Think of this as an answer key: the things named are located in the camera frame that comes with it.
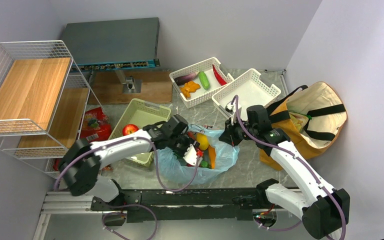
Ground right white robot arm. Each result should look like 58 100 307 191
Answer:
219 103 350 240

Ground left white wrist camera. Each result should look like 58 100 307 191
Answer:
183 145 204 166

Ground white basket with vegetables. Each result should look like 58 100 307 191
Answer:
169 57 234 109

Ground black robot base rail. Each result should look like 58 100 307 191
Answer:
90 187 273 223

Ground white wire shelf rack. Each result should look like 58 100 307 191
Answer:
0 40 101 178

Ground yellow toy lemon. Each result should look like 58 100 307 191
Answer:
195 133 210 151

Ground light green plastic basket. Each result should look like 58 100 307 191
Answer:
108 98 171 168

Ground empty white plastic basket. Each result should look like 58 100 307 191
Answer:
211 68 282 120

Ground red toy apple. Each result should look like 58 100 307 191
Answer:
121 123 139 136

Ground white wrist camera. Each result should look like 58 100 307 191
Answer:
183 145 204 166
225 102 242 125

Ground blue printed plastic grocery bag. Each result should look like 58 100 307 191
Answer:
157 124 240 185

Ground orange toy carrot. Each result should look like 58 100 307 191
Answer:
207 146 216 169

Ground yellow canvas tote bag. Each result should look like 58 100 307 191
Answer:
266 81 348 160

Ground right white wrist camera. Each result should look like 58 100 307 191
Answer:
225 102 242 125

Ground orange toy ginger root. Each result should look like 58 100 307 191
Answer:
179 81 201 99

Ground green toy vegetable in bag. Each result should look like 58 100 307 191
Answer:
199 160 211 169

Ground purple toy eggplant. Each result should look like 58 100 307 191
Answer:
174 72 198 86

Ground red snack packet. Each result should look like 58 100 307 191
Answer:
79 107 112 143

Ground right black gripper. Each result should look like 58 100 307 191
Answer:
219 115 258 147

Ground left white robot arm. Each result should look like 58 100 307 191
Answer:
53 114 202 210

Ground grey metal camera stand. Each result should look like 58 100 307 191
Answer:
115 70 143 94

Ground red toy chili pepper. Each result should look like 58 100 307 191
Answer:
212 64 227 86

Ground green toy cucumber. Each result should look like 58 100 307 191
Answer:
198 71 211 90

